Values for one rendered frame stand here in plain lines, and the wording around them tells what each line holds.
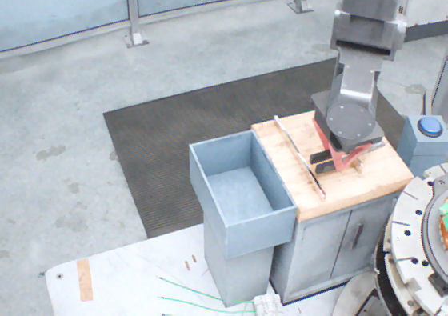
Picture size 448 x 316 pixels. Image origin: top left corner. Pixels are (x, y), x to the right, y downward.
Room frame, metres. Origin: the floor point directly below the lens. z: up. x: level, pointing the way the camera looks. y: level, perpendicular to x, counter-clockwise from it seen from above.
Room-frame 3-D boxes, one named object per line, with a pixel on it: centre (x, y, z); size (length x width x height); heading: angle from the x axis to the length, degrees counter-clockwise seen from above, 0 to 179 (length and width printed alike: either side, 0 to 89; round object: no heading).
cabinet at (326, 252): (0.61, -0.18, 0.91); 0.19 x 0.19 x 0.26; 20
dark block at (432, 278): (0.34, -0.28, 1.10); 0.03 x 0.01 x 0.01; 24
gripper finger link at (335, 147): (0.56, -0.17, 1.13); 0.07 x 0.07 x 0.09; 21
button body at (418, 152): (0.70, -0.38, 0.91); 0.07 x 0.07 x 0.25; 2
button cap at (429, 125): (0.70, -0.38, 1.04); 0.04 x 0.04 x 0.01
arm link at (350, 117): (0.51, -0.16, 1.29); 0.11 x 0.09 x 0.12; 165
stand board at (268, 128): (0.61, -0.18, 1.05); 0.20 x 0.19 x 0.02; 110
